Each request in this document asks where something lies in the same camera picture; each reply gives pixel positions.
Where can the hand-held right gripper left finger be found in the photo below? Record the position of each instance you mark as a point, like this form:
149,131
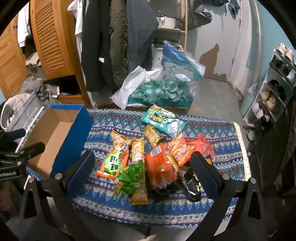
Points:
81,172

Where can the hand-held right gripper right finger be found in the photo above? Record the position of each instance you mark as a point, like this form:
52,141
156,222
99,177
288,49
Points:
203,172

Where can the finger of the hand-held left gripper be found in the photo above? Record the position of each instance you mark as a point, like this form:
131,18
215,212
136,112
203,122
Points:
34,148
16,135

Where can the blue cardboard box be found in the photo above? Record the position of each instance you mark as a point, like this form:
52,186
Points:
53,139

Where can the red orange snack packet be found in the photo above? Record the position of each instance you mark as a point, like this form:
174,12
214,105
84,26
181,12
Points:
179,150

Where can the orange green snack packet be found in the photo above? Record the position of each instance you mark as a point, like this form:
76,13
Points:
115,160

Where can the orange black snack packet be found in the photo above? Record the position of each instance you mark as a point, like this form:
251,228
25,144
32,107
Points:
159,166

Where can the long yellow snack packet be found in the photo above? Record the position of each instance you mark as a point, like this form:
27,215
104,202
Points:
138,150

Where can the long golden snack packet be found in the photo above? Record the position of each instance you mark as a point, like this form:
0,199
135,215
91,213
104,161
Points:
151,136

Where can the teal snack packet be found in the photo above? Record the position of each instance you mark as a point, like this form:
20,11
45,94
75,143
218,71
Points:
161,120

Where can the grey tote bag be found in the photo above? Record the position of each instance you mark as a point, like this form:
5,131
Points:
25,113

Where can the white grey hoodie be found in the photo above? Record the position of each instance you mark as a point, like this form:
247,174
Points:
9,109

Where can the grey clothes pile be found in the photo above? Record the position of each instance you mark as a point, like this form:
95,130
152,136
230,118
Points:
39,88

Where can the blue patterned cloth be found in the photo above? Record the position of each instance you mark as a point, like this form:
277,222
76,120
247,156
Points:
161,208

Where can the louvered wooden wardrobe door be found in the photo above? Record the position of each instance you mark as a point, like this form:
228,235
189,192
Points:
11,64
53,39

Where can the folded grey clothes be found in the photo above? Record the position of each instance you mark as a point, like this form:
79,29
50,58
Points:
34,64

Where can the wooden wardrobe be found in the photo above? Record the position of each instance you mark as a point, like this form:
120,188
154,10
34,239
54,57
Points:
78,76

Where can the shoe rack with shoes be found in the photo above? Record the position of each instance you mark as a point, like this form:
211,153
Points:
270,99

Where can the white plastic bag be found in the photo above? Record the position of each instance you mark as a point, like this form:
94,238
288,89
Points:
129,85

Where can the white hanging garment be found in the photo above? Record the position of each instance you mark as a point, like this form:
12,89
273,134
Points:
23,25

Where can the blue plastic bag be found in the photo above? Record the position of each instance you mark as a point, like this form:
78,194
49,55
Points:
178,64

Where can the black jacket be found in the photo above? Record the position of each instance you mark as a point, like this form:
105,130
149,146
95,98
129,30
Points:
97,46

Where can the white metal canister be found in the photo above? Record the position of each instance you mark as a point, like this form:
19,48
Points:
157,55

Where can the white shirt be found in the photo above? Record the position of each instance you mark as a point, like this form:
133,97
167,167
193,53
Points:
78,18

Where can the white door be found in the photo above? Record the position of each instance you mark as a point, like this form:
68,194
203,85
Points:
245,46

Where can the olive jacket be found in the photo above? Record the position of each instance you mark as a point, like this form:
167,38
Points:
119,39

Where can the wooden shelf rack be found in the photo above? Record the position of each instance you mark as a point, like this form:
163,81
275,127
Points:
183,25

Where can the grey blue coat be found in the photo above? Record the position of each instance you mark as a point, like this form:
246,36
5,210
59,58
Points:
141,30

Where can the white pot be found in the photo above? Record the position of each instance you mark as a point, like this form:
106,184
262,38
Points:
166,22

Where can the dark hanging bag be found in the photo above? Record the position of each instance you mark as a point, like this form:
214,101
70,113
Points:
198,16

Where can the teal hanging garment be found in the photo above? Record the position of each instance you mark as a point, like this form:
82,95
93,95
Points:
233,8

